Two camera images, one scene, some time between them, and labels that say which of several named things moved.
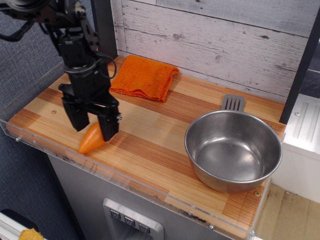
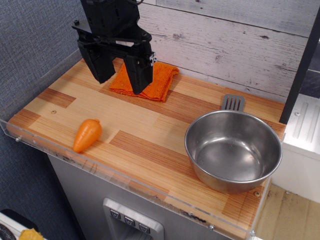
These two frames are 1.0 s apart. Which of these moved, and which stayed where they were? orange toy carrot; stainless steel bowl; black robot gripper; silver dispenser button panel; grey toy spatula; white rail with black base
Moved: black robot gripper; orange toy carrot
Stayed: silver dispenser button panel; stainless steel bowl; grey toy spatula; white rail with black base
